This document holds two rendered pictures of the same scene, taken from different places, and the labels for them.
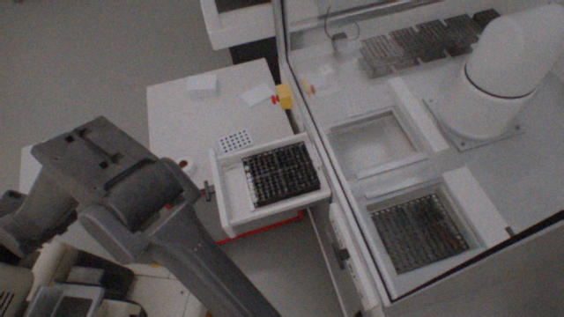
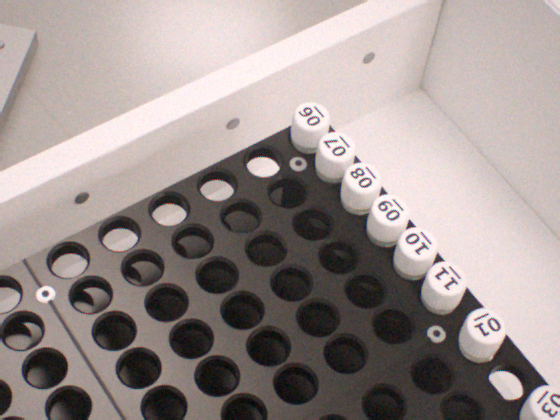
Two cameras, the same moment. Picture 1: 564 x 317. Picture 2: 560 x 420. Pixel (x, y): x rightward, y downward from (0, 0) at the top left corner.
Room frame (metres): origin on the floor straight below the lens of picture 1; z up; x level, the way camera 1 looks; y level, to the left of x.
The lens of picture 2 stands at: (0.58, 0.02, 1.19)
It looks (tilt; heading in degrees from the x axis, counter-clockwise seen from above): 57 degrees down; 151
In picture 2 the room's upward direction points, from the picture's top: 7 degrees clockwise
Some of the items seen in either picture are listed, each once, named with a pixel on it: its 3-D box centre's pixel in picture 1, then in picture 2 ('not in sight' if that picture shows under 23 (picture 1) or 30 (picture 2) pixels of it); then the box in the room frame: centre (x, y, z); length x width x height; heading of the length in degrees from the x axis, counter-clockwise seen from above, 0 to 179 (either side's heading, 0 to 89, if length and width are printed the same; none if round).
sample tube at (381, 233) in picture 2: not in sight; (379, 247); (0.43, 0.14, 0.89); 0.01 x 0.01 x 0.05
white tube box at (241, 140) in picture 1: (236, 143); not in sight; (0.70, 0.22, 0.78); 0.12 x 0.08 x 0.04; 110
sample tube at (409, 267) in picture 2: not in sight; (406, 279); (0.44, 0.14, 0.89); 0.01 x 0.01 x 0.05
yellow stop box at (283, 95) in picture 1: (283, 97); not in sight; (0.83, 0.01, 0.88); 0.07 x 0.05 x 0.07; 12
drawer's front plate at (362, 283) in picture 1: (350, 254); not in sight; (0.20, -0.13, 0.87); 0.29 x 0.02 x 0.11; 12
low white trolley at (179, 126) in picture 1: (236, 164); not in sight; (0.85, 0.31, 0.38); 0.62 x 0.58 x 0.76; 12
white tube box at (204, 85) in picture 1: (203, 86); not in sight; (1.04, 0.37, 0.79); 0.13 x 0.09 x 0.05; 88
